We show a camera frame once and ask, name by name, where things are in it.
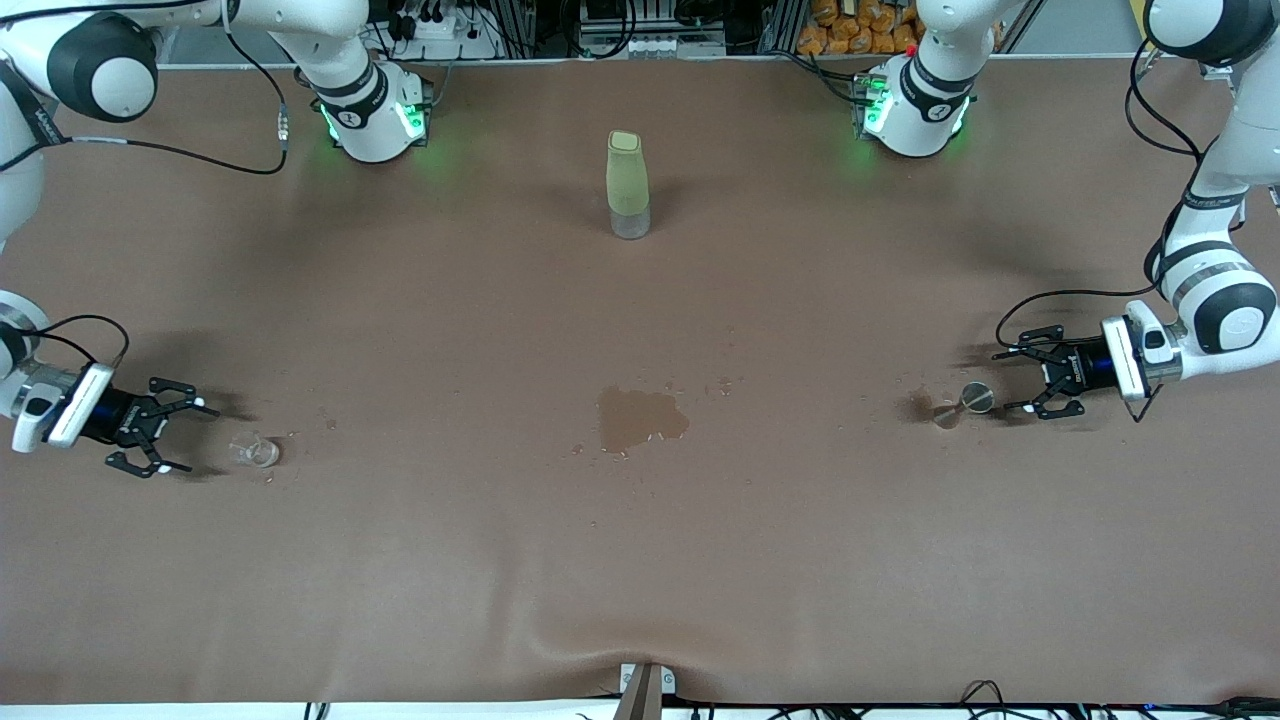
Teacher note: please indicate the metal table edge bracket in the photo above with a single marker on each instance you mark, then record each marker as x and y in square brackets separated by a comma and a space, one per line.
[643, 695]

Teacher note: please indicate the steel double jigger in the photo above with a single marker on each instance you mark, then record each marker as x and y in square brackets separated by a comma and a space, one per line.
[977, 398]

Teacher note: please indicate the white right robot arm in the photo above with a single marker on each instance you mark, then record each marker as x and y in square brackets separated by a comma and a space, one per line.
[370, 125]

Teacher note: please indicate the brown table mat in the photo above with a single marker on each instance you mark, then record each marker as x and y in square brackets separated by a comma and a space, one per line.
[640, 560]

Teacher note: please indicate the clear glass beaker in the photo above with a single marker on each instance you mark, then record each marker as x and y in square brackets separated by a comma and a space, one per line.
[262, 455]

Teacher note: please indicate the grey electronics box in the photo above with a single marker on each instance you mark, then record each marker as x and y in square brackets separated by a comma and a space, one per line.
[650, 45]

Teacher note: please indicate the orange snack bag pile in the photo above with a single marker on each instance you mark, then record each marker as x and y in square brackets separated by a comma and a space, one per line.
[850, 30]

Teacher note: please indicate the white power strip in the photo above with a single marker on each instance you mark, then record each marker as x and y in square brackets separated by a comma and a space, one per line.
[450, 32]

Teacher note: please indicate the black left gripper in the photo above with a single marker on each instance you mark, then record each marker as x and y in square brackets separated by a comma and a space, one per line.
[1082, 369]

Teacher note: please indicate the green bottle with clear base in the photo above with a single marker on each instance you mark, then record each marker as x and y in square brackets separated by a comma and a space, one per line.
[628, 180]

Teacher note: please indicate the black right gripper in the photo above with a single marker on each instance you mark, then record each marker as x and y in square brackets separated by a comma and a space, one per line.
[106, 417]

